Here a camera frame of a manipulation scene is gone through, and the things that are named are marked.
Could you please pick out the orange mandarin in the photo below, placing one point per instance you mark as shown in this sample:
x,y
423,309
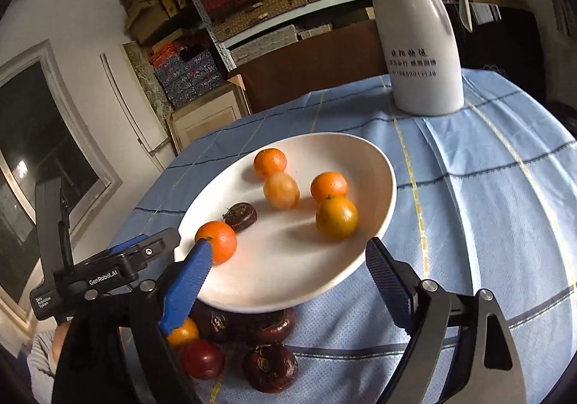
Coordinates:
x,y
327,185
222,239
269,161

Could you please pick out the dark passion fruit centre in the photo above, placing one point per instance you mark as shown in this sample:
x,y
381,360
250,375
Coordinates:
x,y
270,368

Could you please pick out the white thermos jug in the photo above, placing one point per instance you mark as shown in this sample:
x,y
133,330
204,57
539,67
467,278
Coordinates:
x,y
421,53

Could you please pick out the framed beige panel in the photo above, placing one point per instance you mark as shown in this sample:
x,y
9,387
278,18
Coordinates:
x,y
217,108

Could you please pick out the dark passion fruit back right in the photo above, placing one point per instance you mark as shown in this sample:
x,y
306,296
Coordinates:
x,y
275,327

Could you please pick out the small yellow-orange fruit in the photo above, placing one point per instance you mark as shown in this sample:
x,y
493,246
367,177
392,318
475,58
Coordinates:
x,y
180,336

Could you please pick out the dark passion fruit front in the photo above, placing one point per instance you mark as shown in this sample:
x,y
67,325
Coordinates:
x,y
240,216

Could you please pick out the dark passion fruit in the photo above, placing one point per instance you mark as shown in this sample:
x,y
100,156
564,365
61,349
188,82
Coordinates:
x,y
275,327
270,368
213,324
240,216

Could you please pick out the red plum back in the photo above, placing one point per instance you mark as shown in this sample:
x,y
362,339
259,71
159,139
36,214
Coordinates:
x,y
201,359

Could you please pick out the stack of blue patterned boxes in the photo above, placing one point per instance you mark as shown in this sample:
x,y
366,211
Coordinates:
x,y
184,78

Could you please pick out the dark window with frame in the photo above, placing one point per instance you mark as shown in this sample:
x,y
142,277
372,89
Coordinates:
x,y
43,136

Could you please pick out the pale speckled round fruit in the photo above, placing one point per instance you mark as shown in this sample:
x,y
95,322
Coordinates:
x,y
281,191

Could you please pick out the orange mandarin front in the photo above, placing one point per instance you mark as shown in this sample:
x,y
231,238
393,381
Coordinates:
x,y
269,161

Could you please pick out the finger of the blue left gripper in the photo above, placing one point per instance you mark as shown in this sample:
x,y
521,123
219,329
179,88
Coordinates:
x,y
126,245

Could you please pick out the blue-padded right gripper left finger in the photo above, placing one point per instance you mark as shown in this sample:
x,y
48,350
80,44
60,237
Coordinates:
x,y
92,367

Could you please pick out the brown wooden board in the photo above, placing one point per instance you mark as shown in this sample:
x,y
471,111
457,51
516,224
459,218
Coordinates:
x,y
342,56

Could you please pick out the dark-padded right gripper right finger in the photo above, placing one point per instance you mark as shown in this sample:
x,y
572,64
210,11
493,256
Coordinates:
x,y
485,367

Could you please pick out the blue checked tablecloth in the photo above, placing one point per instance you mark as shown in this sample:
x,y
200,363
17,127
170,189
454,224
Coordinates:
x,y
486,199

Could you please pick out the person's left hand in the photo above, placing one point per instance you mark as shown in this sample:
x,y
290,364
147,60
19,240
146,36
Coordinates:
x,y
59,339

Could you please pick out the dark passion fruit back left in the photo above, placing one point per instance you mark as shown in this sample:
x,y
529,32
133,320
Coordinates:
x,y
213,324

